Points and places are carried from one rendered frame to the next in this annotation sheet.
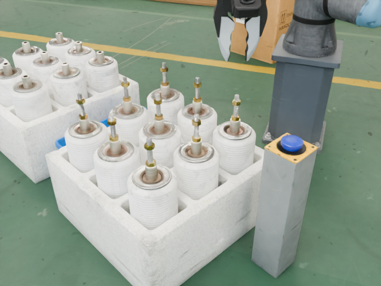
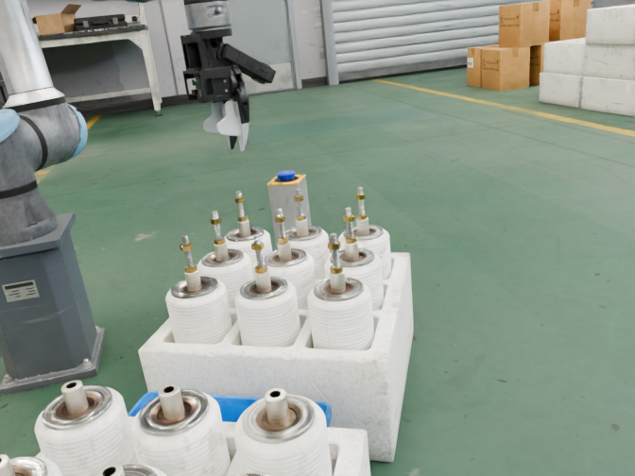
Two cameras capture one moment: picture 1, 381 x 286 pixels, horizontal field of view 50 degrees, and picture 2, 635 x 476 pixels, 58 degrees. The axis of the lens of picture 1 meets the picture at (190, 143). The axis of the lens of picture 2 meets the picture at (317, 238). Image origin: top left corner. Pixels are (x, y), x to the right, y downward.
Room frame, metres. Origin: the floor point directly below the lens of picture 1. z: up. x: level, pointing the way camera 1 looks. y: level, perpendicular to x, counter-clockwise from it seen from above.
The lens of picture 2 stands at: (1.20, 0.88, 0.63)
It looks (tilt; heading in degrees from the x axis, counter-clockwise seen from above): 21 degrees down; 239
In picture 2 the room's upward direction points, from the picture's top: 6 degrees counter-clockwise
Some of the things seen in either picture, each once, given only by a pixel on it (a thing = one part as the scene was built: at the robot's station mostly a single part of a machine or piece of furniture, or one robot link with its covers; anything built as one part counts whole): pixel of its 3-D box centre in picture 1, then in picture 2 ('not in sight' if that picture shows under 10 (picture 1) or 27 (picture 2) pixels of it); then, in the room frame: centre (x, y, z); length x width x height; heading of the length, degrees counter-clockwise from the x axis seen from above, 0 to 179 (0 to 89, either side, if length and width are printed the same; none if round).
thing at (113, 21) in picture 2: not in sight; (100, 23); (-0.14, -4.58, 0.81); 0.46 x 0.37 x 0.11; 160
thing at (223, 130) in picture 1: (234, 130); (245, 234); (0.77, -0.10, 0.25); 0.08 x 0.08 x 0.01
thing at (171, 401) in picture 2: (66, 68); (171, 402); (1.08, 0.35, 0.26); 0.02 x 0.02 x 0.03
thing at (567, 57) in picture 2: not in sight; (592, 55); (-2.17, -1.26, 0.27); 0.39 x 0.39 x 0.18; 72
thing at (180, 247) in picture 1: (162, 185); (296, 338); (0.77, 0.07, 0.09); 0.39 x 0.39 x 0.18; 43
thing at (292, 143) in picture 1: (291, 144); (286, 177); (0.61, -0.18, 0.32); 0.04 x 0.04 x 0.02
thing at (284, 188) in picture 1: (280, 210); (295, 246); (0.62, -0.18, 0.16); 0.07 x 0.07 x 0.31; 43
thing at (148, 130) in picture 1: (159, 130); (285, 258); (0.77, 0.07, 0.25); 0.08 x 0.08 x 0.01
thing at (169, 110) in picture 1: (166, 125); (204, 336); (0.94, 0.06, 0.16); 0.10 x 0.10 x 0.18
